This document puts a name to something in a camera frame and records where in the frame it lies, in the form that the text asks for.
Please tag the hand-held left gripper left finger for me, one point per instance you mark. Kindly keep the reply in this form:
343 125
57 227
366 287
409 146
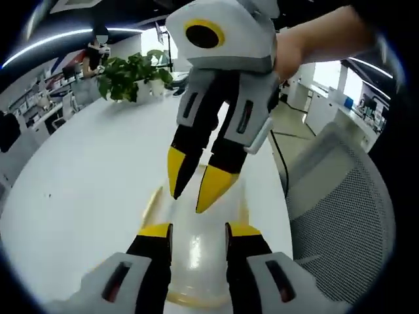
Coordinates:
147 248

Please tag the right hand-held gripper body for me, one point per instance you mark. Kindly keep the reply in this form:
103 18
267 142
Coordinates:
242 39

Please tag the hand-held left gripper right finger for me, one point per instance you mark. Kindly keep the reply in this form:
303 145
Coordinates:
248 248

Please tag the clear box with plastic buckle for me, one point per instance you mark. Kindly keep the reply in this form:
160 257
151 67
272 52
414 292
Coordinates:
199 248

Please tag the monitor on black stand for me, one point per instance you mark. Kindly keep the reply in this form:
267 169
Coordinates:
165 42

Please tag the potted green plant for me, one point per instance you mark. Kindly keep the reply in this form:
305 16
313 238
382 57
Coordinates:
131 76

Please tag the grey mesh office chair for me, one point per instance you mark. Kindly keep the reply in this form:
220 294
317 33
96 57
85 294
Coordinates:
343 212

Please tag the ceiling light strip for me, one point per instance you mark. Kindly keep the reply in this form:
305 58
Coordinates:
370 67
59 41

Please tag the ceiling air conditioner vent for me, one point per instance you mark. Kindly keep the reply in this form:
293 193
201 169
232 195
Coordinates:
70 6

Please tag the black chair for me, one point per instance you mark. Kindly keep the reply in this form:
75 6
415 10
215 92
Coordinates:
9 131

